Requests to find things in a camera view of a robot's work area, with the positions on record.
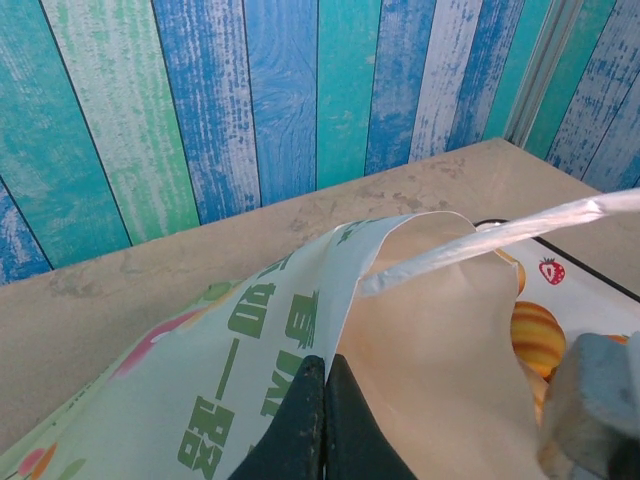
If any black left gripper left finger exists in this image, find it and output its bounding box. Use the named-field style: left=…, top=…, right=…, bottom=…
left=229, top=354, right=329, bottom=480

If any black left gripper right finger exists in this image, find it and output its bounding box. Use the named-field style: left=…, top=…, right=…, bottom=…
left=324, top=352, right=419, bottom=480

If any floral green paper bag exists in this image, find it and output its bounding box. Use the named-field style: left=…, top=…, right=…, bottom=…
left=0, top=187, right=640, bottom=480

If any fake toast slice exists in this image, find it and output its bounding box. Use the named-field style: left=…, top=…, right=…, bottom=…
left=494, top=249, right=528, bottom=297

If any white strawberry print tray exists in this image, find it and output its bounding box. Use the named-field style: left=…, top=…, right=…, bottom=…
left=472, top=217, right=640, bottom=351

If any aluminium frame post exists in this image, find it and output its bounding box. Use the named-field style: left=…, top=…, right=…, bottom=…
left=502, top=0, right=586, bottom=146

